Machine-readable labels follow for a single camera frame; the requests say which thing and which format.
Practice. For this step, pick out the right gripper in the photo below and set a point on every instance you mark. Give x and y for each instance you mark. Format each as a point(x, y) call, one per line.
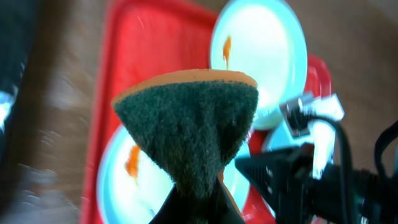
point(282, 178)

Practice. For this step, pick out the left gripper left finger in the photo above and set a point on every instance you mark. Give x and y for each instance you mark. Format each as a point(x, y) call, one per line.
point(175, 210)

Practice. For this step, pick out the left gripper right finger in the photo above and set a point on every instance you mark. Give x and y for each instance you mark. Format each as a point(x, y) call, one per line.
point(223, 210)

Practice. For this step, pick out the white plate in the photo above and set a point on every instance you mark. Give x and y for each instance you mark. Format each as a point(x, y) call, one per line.
point(122, 198)
point(322, 136)
point(264, 40)

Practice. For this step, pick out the green orange sponge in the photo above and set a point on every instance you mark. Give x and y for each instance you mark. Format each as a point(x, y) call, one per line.
point(191, 124)

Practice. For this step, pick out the red plastic tray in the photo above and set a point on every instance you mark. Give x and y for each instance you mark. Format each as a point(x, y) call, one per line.
point(148, 38)

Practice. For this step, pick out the white plate top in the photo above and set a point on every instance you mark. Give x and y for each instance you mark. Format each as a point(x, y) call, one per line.
point(264, 40)

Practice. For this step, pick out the black water basin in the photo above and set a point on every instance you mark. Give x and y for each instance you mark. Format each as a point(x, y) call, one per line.
point(19, 20)

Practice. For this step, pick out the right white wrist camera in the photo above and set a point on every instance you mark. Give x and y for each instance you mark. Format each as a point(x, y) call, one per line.
point(328, 106)

